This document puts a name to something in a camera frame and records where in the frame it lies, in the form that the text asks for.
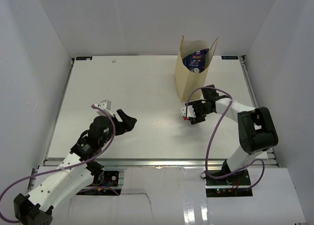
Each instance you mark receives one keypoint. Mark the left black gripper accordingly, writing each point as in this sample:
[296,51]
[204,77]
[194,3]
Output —
[127,124]

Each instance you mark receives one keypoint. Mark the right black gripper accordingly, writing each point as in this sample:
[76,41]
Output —
[198,119]

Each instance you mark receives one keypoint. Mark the dark purple snack bag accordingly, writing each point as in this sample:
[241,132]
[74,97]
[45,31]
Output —
[196,61]

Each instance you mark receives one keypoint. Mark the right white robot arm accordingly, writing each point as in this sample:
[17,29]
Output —
[256,130]

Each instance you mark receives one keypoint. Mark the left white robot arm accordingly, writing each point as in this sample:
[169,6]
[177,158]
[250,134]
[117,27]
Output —
[78,170]

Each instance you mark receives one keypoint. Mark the brown paper bag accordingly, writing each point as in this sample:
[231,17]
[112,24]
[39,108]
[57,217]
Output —
[187,82]

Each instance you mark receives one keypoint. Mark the right blue table label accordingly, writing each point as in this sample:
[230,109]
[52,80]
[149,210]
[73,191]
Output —
[229,57]

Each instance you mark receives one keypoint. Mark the blue table label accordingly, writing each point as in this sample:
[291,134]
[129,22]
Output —
[84,58]
[229,57]

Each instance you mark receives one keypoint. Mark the left blue table label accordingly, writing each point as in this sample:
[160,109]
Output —
[84,58]

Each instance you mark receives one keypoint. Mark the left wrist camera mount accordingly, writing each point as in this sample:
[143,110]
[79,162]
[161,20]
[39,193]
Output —
[104,105]

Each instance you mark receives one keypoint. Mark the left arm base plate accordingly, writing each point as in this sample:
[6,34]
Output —
[107,178]

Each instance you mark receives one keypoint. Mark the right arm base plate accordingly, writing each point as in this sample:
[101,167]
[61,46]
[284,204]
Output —
[233,186]

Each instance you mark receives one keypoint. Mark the aluminium front rail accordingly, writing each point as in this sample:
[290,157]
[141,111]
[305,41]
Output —
[142,162]

